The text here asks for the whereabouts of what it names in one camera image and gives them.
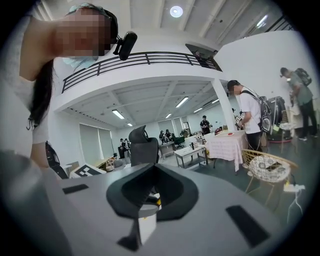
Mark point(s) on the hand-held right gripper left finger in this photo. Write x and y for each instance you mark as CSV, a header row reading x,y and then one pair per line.
x,y
125,197

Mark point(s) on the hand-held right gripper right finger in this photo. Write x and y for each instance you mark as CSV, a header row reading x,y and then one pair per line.
x,y
180,197

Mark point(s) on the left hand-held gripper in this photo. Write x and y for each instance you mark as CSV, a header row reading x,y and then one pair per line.
x,y
86,171

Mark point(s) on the grey and yellow utility knife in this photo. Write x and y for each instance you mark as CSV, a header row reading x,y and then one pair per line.
x,y
147,225

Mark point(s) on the black bag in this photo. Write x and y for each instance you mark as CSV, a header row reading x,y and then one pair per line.
x,y
53,160

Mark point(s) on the white low table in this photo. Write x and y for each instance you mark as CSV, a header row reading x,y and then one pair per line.
x,y
190,152

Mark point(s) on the black mesh office chair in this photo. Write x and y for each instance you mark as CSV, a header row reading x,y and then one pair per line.
x,y
143,147

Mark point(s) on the ceiling tube light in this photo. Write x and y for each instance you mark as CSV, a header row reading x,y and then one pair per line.
x,y
118,114
182,102

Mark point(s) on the table with pink checked cloth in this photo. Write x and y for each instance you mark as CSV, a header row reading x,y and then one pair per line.
x,y
226,147

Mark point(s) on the white support column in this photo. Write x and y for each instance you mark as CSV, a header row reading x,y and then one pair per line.
x,y
223,105

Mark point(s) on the light blue face mask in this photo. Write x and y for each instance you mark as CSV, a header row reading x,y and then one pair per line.
x,y
80,62

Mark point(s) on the person's torso in white shirt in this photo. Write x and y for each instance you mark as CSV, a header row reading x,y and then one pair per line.
x,y
17,82

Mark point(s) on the white power strip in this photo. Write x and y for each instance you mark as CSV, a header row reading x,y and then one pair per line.
x,y
295,188

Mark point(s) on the black balcony railing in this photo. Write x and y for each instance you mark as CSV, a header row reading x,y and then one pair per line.
x,y
140,58

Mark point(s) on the person's head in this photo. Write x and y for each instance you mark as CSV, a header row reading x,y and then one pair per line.
x,y
82,32

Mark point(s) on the round ceiling lamp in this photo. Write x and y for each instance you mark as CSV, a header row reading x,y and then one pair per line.
x,y
176,11

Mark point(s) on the black head camera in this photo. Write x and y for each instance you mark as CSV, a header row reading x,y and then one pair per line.
x,y
127,45

